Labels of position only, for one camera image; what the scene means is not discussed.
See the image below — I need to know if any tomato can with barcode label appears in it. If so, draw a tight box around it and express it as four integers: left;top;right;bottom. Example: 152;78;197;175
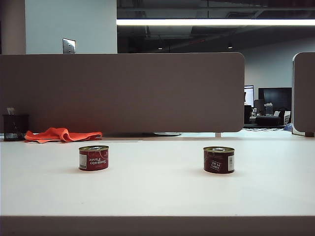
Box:
203;146;235;173

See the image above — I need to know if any tomato paste can white lettering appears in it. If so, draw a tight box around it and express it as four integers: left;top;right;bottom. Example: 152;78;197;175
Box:
78;145;110;172

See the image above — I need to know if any wide grey desk divider panel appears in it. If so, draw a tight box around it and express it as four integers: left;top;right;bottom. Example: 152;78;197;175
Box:
0;52;246;134

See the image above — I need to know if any lit computer monitor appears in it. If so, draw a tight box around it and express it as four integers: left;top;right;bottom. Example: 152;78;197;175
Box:
244;85;254;108

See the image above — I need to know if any orange cloth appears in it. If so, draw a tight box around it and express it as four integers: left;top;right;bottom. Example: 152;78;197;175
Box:
24;127;103;144

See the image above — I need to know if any black background seat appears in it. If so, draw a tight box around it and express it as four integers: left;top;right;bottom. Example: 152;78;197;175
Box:
255;115;282;126

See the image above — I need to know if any long ceiling light strip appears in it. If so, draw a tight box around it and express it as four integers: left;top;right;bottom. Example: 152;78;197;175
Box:
116;19;315;27

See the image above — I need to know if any large dark screen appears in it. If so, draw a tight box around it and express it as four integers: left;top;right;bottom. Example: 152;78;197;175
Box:
258;87;293;117

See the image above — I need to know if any black mesh pen holder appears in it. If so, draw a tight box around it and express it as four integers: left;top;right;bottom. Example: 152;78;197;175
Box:
2;114;30;142

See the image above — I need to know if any narrow grey desk divider panel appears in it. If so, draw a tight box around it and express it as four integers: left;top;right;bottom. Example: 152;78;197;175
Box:
292;52;315;136

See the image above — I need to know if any metal wall plate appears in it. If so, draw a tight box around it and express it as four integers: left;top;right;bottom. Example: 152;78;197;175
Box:
62;38;76;54

